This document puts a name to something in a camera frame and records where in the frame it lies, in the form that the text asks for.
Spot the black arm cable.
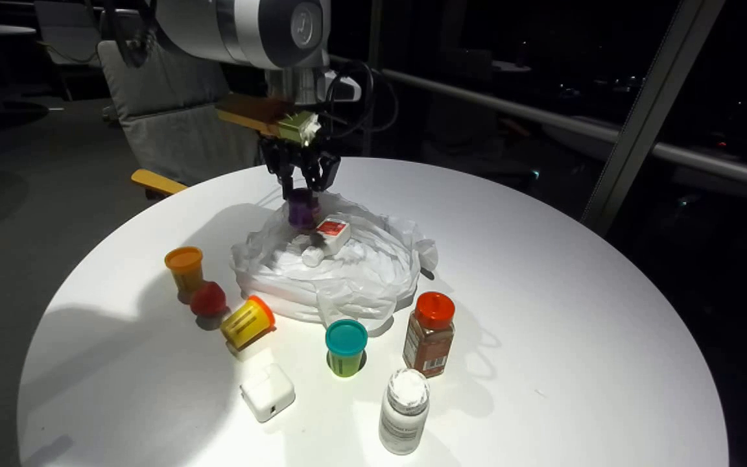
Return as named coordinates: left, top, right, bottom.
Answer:
left=327, top=59, right=406, bottom=146

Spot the grey upholstered chair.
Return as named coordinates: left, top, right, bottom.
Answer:
left=96, top=37, right=271, bottom=187

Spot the translucent white plastic bag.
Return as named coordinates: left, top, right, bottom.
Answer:
left=232, top=190, right=440, bottom=336

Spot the spice jar with red lid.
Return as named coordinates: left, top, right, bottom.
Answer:
left=401, top=288, right=459, bottom=381

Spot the small red-capped white item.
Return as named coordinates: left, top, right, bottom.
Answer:
left=305, top=215, right=354, bottom=263

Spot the yellow wooden piece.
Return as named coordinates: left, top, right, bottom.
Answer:
left=130, top=165, right=191, bottom=198

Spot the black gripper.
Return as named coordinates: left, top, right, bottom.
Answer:
left=261, top=135, right=344, bottom=205

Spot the vertical metal post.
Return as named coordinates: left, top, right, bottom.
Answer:
left=580, top=0, right=730, bottom=234

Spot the horizontal metal railing bar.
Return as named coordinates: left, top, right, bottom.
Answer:
left=357, top=63, right=747, bottom=194

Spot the round red item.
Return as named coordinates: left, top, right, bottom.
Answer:
left=187, top=278, right=232, bottom=333

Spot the white charger cube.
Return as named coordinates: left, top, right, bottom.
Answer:
left=237, top=360, right=300, bottom=425

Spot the purple container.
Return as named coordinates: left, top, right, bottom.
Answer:
left=287, top=190, right=324, bottom=234

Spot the teal-lidded green dough can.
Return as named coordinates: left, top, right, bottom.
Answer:
left=323, top=317, right=371, bottom=381

